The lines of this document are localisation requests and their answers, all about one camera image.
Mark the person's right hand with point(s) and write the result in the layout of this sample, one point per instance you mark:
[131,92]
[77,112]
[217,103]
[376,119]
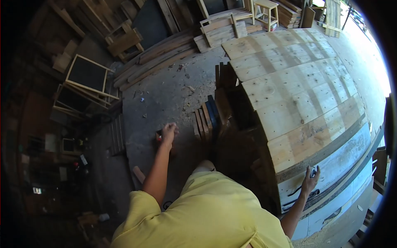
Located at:
[309,183]

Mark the person's left hand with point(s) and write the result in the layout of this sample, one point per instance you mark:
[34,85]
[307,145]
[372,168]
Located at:
[169,132]

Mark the person's right thumb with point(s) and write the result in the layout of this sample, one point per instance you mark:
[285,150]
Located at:
[308,172]

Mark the person's right fingers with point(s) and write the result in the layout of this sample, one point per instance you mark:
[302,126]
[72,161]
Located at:
[316,177]

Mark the person's left fingers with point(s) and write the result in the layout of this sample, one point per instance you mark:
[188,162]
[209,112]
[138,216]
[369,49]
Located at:
[173,128]

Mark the white table saw bench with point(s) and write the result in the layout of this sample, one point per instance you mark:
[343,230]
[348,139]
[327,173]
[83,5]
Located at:
[335,173]

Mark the row of leaning short boards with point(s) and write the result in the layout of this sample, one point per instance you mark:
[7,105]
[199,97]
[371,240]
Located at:
[209,119]

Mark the person's legs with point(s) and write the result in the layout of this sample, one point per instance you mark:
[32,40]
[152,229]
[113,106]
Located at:
[204,166]

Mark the small wood offcut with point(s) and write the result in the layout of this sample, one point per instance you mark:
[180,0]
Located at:
[139,174]

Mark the pile of long planks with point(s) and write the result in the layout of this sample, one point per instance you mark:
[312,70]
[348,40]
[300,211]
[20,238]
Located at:
[158,59]

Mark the large wooden plank panel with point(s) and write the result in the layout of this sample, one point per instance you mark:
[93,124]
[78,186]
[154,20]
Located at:
[294,93]

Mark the person's body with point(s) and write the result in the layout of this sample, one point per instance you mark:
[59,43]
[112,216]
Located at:
[211,214]

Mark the stack of wooden framed panels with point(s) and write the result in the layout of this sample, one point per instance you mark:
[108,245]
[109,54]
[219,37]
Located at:
[86,83]

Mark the cluttered tool shelf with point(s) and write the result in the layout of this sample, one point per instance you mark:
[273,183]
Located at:
[59,161]

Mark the wooden stool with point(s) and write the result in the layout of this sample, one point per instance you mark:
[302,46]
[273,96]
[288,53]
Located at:
[267,12]

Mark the upright wooden pallet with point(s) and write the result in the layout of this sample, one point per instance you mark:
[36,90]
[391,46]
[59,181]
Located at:
[332,18]

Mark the stack of cut planks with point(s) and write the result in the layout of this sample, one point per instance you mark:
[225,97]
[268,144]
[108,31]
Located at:
[290,14]

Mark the dark wooden pallet frame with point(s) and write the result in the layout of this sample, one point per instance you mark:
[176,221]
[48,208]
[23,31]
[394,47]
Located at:
[124,40]

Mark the wooden slat frame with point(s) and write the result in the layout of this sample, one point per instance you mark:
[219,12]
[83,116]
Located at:
[223,32]

